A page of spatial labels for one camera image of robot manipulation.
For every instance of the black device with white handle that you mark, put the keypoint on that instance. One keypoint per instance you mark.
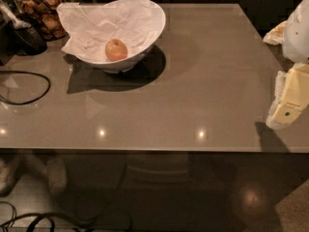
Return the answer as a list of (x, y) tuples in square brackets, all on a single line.
[(26, 35)]

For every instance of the white crumpled paper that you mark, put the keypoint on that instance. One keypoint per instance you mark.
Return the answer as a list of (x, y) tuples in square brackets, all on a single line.
[(91, 27)]

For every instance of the white bowl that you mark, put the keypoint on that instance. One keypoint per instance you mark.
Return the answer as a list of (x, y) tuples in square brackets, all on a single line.
[(159, 21)]

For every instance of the glass jar of snacks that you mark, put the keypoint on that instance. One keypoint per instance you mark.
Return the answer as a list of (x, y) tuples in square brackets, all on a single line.
[(44, 12)]

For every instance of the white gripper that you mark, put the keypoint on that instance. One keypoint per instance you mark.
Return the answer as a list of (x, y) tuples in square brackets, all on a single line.
[(297, 33)]

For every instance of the red yellow apple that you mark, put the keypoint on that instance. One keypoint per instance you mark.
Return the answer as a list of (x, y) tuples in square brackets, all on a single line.
[(116, 50)]

